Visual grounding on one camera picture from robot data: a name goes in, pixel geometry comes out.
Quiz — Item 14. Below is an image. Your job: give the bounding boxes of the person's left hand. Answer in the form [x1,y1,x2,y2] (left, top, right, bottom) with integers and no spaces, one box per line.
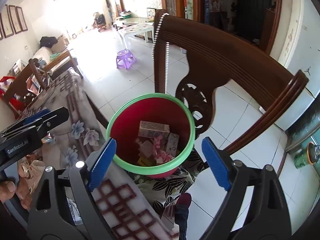
[0,178,32,210]

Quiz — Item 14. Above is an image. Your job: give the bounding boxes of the framed wall pictures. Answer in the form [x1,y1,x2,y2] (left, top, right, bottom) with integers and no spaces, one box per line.
[1,4,28,40]

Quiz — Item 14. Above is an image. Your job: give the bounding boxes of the red bag on rack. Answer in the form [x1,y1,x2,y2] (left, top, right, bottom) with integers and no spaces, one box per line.
[1,76,25,112]

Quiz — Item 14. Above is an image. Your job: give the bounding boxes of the white bead necklace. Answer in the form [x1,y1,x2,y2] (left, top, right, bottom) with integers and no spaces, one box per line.
[151,12,171,94]

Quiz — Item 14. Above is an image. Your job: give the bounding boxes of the patterned tablecloth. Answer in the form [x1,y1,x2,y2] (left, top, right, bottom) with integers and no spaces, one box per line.
[23,69,179,239]

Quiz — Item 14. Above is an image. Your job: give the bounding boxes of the dark wooden chair near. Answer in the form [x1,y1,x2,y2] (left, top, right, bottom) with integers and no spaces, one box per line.
[152,10,308,154]

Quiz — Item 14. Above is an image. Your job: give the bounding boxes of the red bin with green rim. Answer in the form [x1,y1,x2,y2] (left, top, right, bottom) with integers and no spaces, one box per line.
[106,93,195,179]

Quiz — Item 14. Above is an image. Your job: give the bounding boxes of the yellow drink carton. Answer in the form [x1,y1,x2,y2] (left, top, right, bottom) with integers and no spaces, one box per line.
[138,121,170,139]

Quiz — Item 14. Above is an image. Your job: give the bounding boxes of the dark wooden chair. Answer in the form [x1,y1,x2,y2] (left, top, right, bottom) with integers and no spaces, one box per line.
[152,10,308,154]
[3,59,50,119]

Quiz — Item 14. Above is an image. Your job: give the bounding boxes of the wooden sofa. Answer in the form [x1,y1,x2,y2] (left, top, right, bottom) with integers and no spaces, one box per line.
[32,47,83,80]

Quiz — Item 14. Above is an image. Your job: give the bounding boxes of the white refrigerator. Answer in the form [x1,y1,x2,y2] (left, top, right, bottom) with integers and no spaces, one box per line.
[276,0,319,131]

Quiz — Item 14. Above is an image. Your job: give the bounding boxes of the white coffee table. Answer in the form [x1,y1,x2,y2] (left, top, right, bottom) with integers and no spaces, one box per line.
[118,22,155,49]

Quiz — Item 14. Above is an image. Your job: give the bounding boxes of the dark wooden chair far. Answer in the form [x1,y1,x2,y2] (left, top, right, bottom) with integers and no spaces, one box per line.
[3,59,50,119]

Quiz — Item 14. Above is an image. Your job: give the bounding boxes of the purple plastic stool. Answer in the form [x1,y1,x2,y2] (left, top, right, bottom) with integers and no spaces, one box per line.
[116,49,136,70]

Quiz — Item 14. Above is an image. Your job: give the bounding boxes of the pink white milk carton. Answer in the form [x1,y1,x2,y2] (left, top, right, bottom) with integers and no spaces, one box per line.
[16,154,46,200]

